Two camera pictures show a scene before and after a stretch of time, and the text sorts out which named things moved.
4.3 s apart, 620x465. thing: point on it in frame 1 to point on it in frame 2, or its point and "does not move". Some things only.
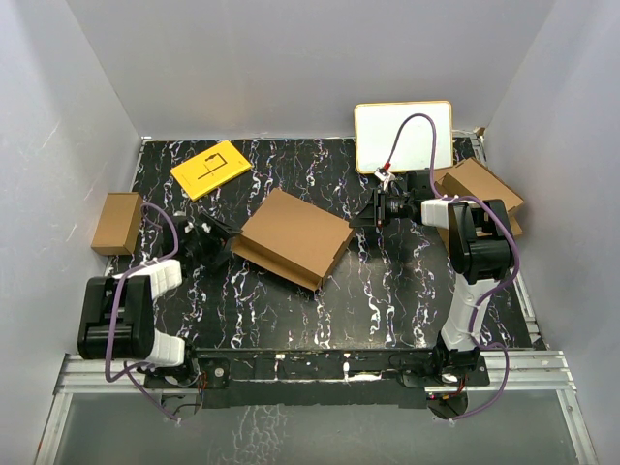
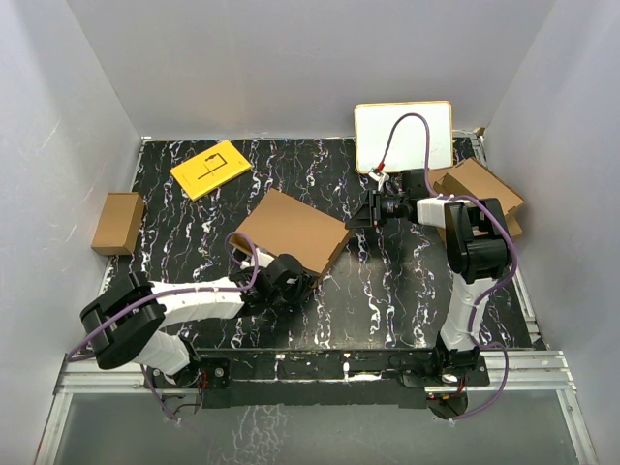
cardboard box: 471,178 does not move
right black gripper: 373,212 does not move
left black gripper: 218,238 to 301,286
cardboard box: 294,238 does not move
